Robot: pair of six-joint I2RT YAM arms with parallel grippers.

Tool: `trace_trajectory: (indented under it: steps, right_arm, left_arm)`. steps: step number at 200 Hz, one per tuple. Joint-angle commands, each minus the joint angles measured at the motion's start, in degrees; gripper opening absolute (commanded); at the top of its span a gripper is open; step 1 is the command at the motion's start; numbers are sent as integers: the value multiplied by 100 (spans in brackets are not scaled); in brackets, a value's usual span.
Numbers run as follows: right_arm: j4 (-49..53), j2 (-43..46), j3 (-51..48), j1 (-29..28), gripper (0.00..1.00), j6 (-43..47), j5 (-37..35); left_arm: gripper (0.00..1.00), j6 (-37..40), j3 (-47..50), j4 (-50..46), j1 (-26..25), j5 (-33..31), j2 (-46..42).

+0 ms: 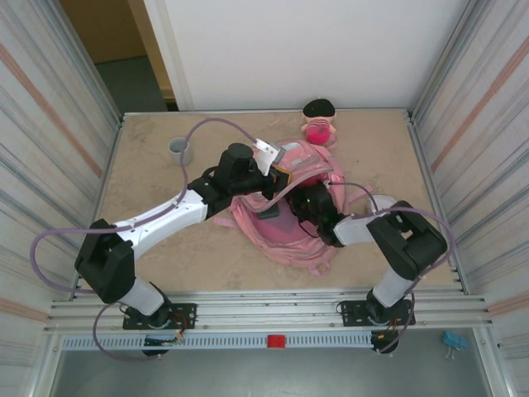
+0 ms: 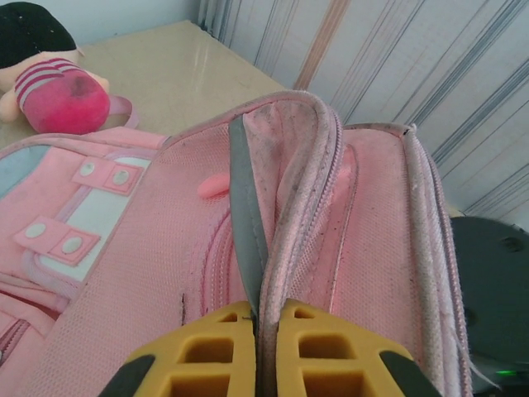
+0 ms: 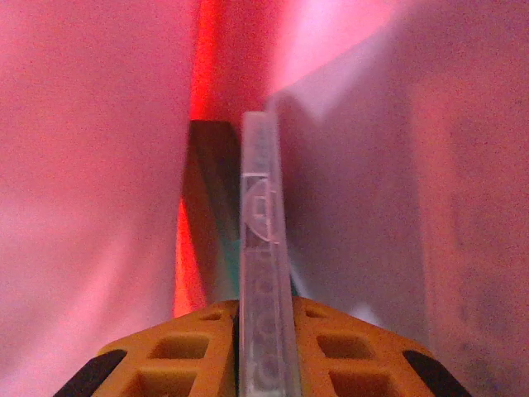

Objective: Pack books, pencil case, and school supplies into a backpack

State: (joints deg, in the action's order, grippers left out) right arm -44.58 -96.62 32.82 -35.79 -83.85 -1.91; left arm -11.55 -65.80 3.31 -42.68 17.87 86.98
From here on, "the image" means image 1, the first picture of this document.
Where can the aluminium mounting rail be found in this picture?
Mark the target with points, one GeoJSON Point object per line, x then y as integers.
{"type": "Point", "coordinates": [264, 310]}

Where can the brown wooden door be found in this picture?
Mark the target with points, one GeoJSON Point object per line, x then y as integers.
{"type": "Point", "coordinates": [103, 29]}

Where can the red button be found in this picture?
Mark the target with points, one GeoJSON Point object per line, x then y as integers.
{"type": "Point", "coordinates": [276, 341]}

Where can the aluminium frame post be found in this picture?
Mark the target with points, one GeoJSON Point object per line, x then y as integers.
{"type": "Point", "coordinates": [108, 99]}
{"type": "Point", "coordinates": [422, 99]}

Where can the pink backpack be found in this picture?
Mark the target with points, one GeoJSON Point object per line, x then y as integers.
{"type": "Point", "coordinates": [289, 248]}

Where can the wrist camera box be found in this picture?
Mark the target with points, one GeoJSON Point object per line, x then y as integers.
{"type": "Point", "coordinates": [268, 155]}
{"type": "Point", "coordinates": [328, 182]}

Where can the plush doll with black hair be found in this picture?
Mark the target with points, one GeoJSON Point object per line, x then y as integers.
{"type": "Point", "coordinates": [318, 109]}

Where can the white door frame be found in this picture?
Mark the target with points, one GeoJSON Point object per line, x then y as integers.
{"type": "Point", "coordinates": [165, 41]}

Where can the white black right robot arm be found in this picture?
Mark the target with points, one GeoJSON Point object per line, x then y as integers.
{"type": "Point", "coordinates": [409, 244]}

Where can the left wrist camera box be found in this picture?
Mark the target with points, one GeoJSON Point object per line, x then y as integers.
{"type": "Point", "coordinates": [268, 155]}

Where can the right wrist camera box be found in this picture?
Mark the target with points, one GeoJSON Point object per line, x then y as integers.
{"type": "Point", "coordinates": [328, 182]}

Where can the blue binder clip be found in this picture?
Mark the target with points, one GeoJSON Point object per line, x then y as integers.
{"type": "Point", "coordinates": [454, 339]}

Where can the grey cup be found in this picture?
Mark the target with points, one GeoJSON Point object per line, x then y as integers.
{"type": "Point", "coordinates": [175, 155]}

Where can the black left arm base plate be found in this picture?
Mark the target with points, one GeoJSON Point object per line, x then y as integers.
{"type": "Point", "coordinates": [184, 312]}

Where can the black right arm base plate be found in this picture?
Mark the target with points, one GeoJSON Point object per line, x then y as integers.
{"type": "Point", "coordinates": [351, 308]}

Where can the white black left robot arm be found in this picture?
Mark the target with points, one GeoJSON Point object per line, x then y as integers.
{"type": "Point", "coordinates": [165, 217]}

